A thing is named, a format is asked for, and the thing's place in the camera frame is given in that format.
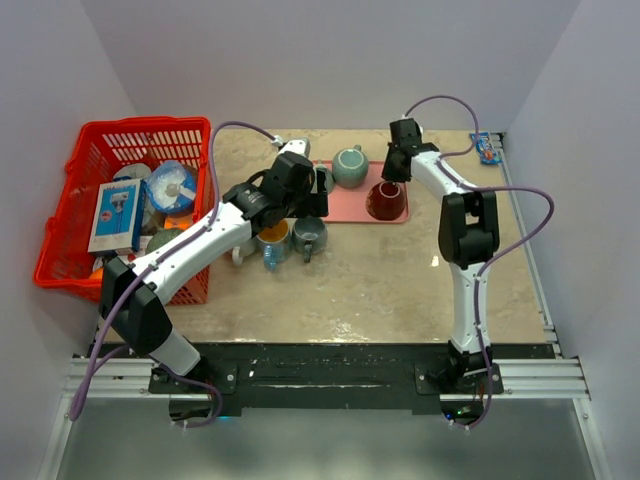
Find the grey-blue mug front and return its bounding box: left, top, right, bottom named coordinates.
left=291, top=217, right=328, bottom=263

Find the blue butterfly mug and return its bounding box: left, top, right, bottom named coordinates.
left=256, top=219, right=292, bottom=272

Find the dark red mug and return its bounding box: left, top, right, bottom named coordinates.
left=365, top=181, right=406, bottom=221

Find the white speckled mug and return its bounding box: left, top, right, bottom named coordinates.
left=231, top=240, right=257, bottom=267

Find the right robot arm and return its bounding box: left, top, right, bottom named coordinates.
left=382, top=118, right=500, bottom=393

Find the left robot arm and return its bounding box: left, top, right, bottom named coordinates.
left=99, top=151, right=328, bottom=392

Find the small teal mug left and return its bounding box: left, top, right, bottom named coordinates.
left=314, top=164, right=335, bottom=195

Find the teal mug back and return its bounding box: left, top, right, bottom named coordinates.
left=332, top=145, right=369, bottom=189

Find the pink tray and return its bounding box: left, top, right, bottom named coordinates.
left=324, top=161, right=410, bottom=224

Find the blue snack packet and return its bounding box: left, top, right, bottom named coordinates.
left=469, top=132, right=502, bottom=165

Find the blue white plastic bag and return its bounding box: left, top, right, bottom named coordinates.
left=146, top=160, right=197, bottom=214

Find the green melon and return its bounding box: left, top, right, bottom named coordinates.
left=145, top=228, right=183, bottom=254

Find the round tin can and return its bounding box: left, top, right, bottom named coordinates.
left=112, top=163, right=152, bottom=182

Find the blue product box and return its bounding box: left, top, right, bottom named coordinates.
left=87, top=178, right=146, bottom=255

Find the orange fruit in basket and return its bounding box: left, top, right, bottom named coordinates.
left=89, top=267, right=104, bottom=281

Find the red plastic basket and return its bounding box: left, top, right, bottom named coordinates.
left=33, top=116, right=216, bottom=303

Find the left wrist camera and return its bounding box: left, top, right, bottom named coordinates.
left=271, top=136, right=311, bottom=158

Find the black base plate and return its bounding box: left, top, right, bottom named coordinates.
left=147, top=342, right=557, bottom=426

